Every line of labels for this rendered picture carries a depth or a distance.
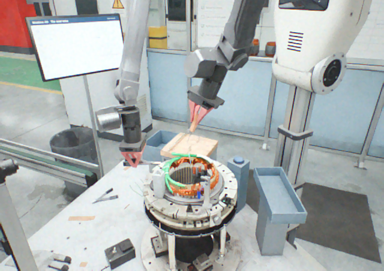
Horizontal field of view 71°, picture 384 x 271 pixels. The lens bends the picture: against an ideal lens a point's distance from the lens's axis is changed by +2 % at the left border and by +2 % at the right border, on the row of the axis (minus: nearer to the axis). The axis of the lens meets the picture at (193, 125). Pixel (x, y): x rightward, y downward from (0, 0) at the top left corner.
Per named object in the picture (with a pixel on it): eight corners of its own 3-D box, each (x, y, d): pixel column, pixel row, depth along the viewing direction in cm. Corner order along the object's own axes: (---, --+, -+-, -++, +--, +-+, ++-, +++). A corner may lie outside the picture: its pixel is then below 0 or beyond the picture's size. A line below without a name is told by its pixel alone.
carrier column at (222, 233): (216, 257, 100) (219, 214, 90) (218, 252, 102) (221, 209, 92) (223, 259, 99) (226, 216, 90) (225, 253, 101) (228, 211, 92)
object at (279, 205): (293, 273, 96) (307, 213, 84) (262, 274, 96) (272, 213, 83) (272, 220, 119) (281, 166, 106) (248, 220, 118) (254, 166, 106)
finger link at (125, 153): (122, 171, 88) (119, 145, 84) (129, 159, 94) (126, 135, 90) (143, 171, 88) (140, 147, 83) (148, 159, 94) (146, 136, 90)
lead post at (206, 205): (209, 210, 80) (210, 178, 75) (201, 207, 81) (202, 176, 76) (212, 207, 82) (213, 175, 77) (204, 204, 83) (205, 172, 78)
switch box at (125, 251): (105, 258, 102) (103, 247, 99) (130, 246, 107) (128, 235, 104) (110, 270, 97) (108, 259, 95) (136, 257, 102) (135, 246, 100)
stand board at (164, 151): (160, 154, 118) (160, 150, 117) (180, 136, 133) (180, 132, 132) (202, 166, 110) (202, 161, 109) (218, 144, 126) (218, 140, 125)
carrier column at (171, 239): (168, 270, 95) (165, 226, 86) (171, 264, 97) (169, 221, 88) (174, 273, 94) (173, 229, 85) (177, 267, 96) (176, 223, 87)
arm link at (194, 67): (251, 57, 67) (235, 33, 71) (220, 51, 60) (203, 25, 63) (223, 89, 75) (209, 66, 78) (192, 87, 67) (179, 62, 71)
